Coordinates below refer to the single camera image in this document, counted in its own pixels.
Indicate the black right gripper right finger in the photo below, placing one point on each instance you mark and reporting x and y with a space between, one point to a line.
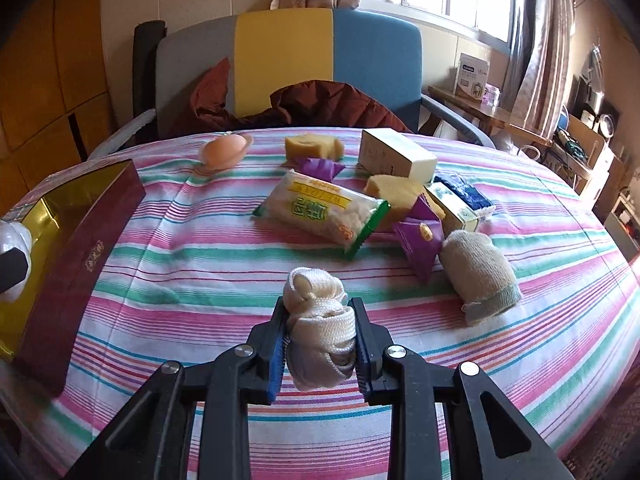
435 407

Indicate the white box on table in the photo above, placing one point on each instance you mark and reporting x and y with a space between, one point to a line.
472 77

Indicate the yellow sponge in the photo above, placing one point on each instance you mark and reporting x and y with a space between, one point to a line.
400 193
313 145

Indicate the pink planet shaped toy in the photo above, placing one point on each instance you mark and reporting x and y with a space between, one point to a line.
225 151

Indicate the white cardboard box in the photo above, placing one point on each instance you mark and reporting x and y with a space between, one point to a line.
386 151

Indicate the dark red jacket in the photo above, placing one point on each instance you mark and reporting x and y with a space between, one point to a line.
311 103

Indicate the striped bed sheet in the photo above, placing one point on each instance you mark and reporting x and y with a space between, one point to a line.
550 313

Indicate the cluttered shelf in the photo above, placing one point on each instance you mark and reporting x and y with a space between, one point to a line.
581 154

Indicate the wooden side table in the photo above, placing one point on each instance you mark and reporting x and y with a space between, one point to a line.
489 117

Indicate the cream sock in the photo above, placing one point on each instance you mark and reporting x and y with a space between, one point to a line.
321 329

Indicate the green white oil box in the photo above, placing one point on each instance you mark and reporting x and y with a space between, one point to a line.
458 215

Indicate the blue tissue pack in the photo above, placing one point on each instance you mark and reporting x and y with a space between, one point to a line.
468 193

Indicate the purple snack packet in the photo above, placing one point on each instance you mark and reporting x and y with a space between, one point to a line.
420 236
318 168

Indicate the patterned beige curtain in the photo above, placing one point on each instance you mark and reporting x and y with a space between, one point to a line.
539 55

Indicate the beige rolled sock green cuff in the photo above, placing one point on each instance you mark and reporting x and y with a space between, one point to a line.
480 275

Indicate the grey yellow blue chair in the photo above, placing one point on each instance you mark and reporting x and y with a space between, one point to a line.
268 50

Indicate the wooden wardrobe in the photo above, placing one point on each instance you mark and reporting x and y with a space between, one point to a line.
55 106

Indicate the white green snack packet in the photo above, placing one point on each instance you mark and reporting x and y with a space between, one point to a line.
342 216

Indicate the white plastic bag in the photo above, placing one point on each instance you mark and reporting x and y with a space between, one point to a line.
15 259

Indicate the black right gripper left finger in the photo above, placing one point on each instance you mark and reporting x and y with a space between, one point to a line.
150 437

